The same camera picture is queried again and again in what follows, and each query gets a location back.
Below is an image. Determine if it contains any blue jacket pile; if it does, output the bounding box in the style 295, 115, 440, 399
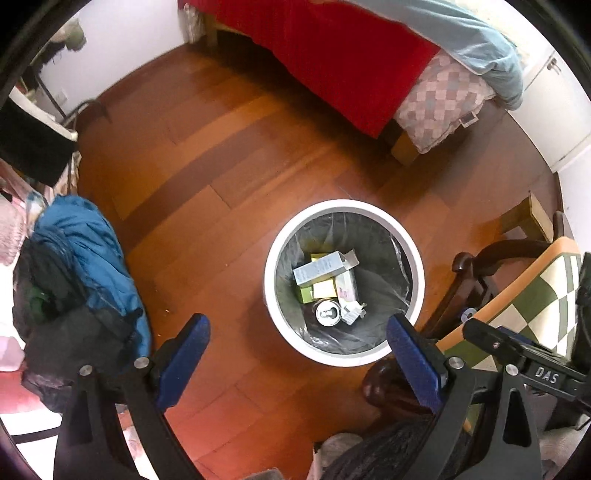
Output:
13, 195, 151, 357

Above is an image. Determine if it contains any black bin liner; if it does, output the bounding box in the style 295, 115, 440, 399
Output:
273, 212, 413, 355

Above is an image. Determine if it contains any red bed sheet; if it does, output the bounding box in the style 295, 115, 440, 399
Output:
192, 0, 440, 138

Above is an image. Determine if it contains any white door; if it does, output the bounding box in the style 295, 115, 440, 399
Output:
510, 52, 590, 173

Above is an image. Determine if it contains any checkered pink mattress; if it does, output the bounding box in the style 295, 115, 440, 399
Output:
394, 51, 496, 154

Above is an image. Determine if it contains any red blue milk carton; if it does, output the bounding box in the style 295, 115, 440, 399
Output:
335, 270, 366, 326

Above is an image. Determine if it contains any dark wooden chair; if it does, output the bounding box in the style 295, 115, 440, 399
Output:
361, 211, 574, 416

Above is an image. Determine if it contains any metal can in bin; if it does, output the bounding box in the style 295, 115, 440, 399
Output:
314, 299, 341, 327

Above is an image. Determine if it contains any white trash bin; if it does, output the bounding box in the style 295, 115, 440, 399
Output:
263, 199, 426, 367

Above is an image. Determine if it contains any white blue carton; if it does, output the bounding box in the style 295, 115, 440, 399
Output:
294, 250, 360, 287

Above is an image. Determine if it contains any light blue duvet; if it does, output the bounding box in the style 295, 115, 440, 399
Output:
353, 0, 525, 110

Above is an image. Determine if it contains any small wooden stool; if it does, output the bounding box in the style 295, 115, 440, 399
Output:
500, 192, 554, 243

